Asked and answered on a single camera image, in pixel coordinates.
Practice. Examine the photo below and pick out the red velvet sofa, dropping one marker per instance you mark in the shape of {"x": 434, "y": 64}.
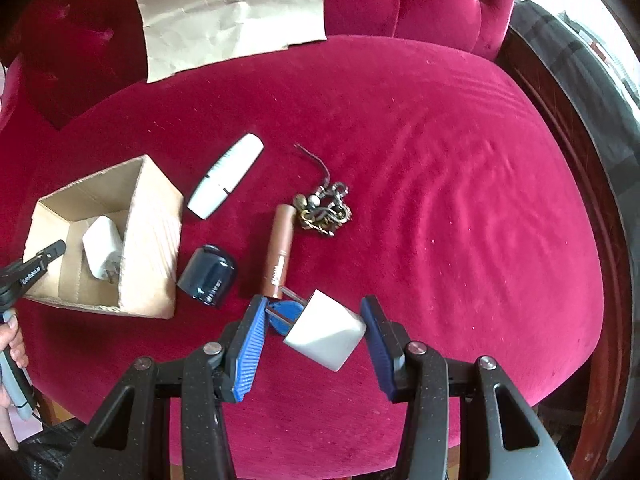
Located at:
{"x": 425, "y": 185}

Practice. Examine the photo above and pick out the dark blue jar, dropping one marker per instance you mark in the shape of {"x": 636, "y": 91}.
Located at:
{"x": 207, "y": 272}

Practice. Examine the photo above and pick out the white charger plug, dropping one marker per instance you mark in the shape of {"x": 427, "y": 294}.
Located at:
{"x": 100, "y": 245}
{"x": 325, "y": 330}

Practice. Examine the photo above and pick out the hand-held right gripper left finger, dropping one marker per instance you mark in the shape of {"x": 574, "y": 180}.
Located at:
{"x": 250, "y": 345}

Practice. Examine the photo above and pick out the blue key fob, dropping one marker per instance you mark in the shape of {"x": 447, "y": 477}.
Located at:
{"x": 282, "y": 322}

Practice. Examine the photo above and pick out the black bag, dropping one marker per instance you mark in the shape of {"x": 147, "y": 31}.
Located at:
{"x": 45, "y": 455}

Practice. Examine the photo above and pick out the person's left hand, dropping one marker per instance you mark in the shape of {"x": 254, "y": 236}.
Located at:
{"x": 15, "y": 342}

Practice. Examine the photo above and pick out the cardboard box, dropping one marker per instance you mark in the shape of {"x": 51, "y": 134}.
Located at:
{"x": 150, "y": 240}

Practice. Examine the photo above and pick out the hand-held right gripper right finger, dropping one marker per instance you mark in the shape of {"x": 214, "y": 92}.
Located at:
{"x": 377, "y": 350}

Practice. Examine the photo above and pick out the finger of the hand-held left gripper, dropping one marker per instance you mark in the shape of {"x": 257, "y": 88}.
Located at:
{"x": 35, "y": 270}

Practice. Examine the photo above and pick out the white plastic tube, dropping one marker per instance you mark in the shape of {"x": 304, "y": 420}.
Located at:
{"x": 225, "y": 175}

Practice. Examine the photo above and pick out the brown lipstick tube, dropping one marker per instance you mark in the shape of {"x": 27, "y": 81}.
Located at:
{"x": 280, "y": 250}

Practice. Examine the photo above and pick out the crumpled brown paper sheet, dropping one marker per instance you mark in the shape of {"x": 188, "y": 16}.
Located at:
{"x": 225, "y": 10}

